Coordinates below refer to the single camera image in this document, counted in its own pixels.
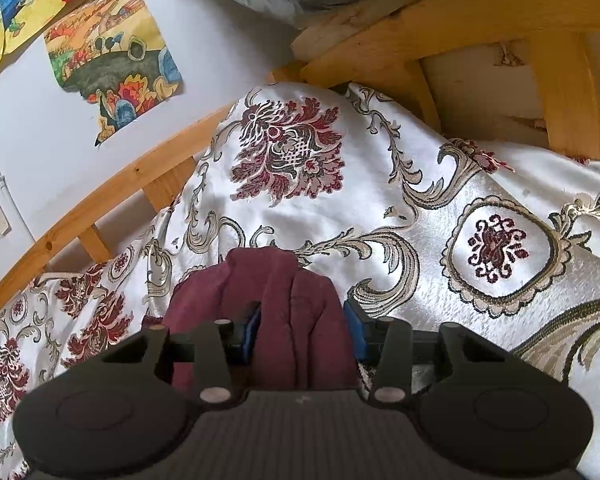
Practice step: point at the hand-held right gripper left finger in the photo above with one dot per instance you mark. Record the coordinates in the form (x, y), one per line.
(251, 332)

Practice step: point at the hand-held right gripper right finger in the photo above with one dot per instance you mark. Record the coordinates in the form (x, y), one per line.
(356, 332)

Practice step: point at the maroon small garment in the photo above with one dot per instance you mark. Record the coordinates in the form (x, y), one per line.
(290, 320)

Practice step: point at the white floral patterned bedspread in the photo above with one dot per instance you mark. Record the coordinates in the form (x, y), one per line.
(380, 200)

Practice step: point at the torn colourful wall poster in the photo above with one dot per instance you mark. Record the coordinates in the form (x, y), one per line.
(115, 60)

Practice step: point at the wooden bed frame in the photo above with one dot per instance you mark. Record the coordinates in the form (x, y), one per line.
(480, 25)

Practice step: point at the blue and yellow wall poster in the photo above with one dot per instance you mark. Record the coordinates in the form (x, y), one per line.
(35, 5)

